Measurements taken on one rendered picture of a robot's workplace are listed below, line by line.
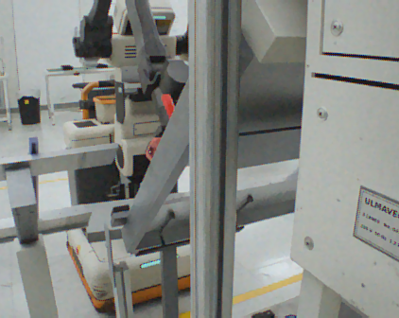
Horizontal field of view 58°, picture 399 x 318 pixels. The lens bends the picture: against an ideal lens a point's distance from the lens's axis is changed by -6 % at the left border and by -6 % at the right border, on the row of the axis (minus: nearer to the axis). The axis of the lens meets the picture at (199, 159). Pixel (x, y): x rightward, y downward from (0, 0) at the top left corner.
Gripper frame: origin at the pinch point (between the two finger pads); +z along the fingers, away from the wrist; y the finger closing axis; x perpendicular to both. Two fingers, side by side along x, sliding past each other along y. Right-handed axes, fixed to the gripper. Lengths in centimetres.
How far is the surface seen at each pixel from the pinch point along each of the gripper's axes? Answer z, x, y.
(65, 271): -20, 154, -19
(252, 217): 4.7, 29.9, 28.5
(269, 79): 2.3, -30.8, 1.0
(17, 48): -495, 468, -24
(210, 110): 10.4, -36.9, -13.5
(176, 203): 2.3, 11.3, -0.5
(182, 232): 4.2, 30.0, 5.9
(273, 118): 2.3, -20.5, 7.6
